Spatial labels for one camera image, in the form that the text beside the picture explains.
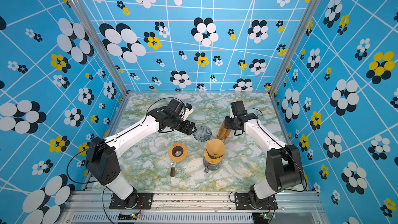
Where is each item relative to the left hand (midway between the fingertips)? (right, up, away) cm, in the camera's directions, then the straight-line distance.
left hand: (192, 127), depth 83 cm
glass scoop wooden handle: (-9, -20, -7) cm, 23 cm away
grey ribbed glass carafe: (+10, -19, -5) cm, 22 cm away
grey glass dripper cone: (+6, -5, +10) cm, 13 cm away
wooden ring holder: (-7, -15, -7) cm, 18 cm away
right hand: (+21, +1, +7) cm, 23 cm away
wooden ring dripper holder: (+11, -16, -7) cm, 20 cm away
